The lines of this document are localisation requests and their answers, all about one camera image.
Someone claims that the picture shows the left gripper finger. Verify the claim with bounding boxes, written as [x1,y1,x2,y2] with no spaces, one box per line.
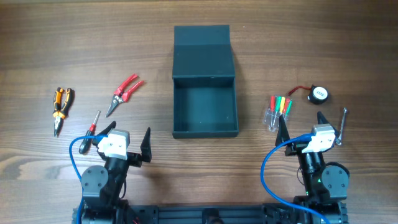
[141,127,152,162]
[92,121,116,146]

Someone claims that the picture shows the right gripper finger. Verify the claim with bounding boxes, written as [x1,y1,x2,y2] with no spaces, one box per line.
[317,111,339,137]
[275,115,290,146]

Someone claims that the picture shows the black round tape measure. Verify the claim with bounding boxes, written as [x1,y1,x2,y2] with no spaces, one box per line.
[288,85,329,105]

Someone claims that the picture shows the silver metal wrench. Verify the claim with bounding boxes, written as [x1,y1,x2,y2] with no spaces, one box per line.
[335,108,348,146]

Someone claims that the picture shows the clear case coloured screwdrivers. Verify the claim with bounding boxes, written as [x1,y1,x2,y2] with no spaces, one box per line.
[263,95,293,132]

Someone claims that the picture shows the red handled snips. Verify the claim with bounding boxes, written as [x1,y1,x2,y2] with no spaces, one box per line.
[106,73,145,117]

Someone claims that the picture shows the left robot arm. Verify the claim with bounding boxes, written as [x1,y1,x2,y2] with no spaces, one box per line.
[69,121,152,224]

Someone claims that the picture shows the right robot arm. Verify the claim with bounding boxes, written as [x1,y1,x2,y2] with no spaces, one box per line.
[271,111,349,224]

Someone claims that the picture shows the black red screwdriver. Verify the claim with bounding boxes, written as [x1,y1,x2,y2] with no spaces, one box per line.
[78,110,102,155]

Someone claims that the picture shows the orange black pliers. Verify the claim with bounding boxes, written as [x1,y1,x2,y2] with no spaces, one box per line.
[53,87,75,137]

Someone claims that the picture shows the dark green open box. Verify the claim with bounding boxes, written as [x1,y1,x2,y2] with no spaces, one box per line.
[172,25,239,139]

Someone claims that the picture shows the right blue cable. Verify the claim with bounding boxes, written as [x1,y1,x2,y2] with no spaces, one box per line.
[260,133,331,224]

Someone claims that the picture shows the blue cable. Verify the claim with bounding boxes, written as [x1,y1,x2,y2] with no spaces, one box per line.
[260,133,331,224]
[68,134,108,224]

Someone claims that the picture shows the left blue cable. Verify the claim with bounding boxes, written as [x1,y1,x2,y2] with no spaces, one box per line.
[68,134,108,224]

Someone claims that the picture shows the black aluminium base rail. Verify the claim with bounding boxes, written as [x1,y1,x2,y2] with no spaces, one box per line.
[72,202,349,224]

